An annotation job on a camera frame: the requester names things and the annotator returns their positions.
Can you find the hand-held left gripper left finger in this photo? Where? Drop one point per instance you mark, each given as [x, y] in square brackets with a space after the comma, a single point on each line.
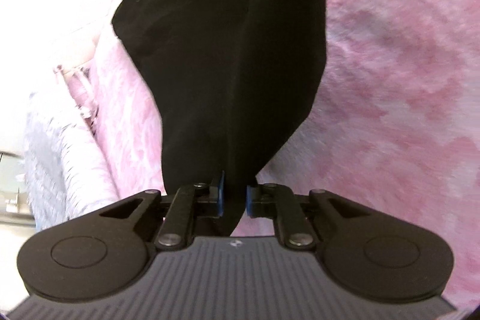
[220, 196]

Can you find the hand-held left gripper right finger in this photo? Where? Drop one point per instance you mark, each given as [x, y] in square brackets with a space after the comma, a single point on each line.
[250, 203]

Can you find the black pants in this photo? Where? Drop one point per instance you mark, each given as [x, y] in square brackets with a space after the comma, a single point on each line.
[232, 61]

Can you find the pink fluffy blanket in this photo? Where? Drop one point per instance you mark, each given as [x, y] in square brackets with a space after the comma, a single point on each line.
[393, 80]

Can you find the white rolled quilt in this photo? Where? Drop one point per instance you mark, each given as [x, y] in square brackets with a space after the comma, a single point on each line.
[60, 162]

